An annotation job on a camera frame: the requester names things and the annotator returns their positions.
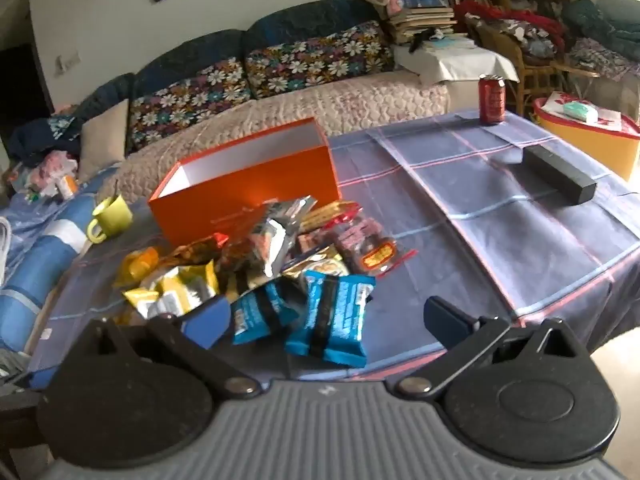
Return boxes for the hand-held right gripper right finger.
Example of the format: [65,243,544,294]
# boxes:
[387,296,592,399]

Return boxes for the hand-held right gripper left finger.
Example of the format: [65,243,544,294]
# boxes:
[75,296,262,401]

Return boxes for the yellow snack packet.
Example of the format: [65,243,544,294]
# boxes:
[124,262,221,321]

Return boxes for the blue snack packet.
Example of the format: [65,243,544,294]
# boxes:
[230,280,306,346]
[285,270,377,364]

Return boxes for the dark brown snack packet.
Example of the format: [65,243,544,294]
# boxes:
[217,239,261,293]

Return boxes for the brown nut packet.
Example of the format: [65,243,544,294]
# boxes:
[167,234,231,267]

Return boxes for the orange snack packet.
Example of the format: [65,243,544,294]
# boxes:
[114,247,161,288]

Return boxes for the silver foil snack packet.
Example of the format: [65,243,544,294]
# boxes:
[247,196,318,279]

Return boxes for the clear packet with red label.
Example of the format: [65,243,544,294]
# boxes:
[335,215,418,277]

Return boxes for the white and gold snack packet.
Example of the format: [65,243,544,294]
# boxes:
[280,247,351,278]

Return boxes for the orange cardboard box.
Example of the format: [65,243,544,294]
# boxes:
[148,117,342,246]

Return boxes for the red cracker packet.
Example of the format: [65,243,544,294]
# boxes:
[299,200,362,235]

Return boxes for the checked blue tablecloth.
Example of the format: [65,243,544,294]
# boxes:
[27,110,640,386]

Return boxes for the yellow-green mug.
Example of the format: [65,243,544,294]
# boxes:
[86,195,133,243]

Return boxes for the blue striped blanket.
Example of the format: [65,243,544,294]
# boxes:
[0,162,121,356]

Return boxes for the black rectangular box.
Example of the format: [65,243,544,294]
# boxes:
[522,145,598,206]

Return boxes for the orange bottle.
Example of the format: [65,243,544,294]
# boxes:
[55,172,80,200]

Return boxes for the beige pillow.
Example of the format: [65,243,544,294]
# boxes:
[77,99,131,181]

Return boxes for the pink plastic bags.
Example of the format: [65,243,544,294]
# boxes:
[27,152,78,196]

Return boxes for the yellow and red container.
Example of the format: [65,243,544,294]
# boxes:
[532,92,640,183]

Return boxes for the red soda can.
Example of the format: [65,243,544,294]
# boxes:
[478,74,506,125]

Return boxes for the floral cushion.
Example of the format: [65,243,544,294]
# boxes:
[129,57,253,151]
[244,21,396,101]

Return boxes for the green tissue pack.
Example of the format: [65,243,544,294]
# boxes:
[562,101,599,125]

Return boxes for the dark blue clothing pile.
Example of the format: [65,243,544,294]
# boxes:
[7,112,83,168]

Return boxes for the white cloth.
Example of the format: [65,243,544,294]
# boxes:
[395,42,520,87]

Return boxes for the rattan chair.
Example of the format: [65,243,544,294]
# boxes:
[465,10,601,116]

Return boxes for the stack of books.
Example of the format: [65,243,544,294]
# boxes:
[387,5,458,43]

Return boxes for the red blanket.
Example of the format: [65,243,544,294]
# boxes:
[452,0,568,41]

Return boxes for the dark blue sofa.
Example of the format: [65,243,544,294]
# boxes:
[10,0,451,171]

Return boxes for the dark green bedding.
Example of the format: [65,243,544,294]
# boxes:
[562,0,640,56]

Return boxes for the white bag with straps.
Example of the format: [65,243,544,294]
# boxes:
[0,217,13,286]

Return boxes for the wall switch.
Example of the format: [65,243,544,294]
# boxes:
[54,51,82,76]

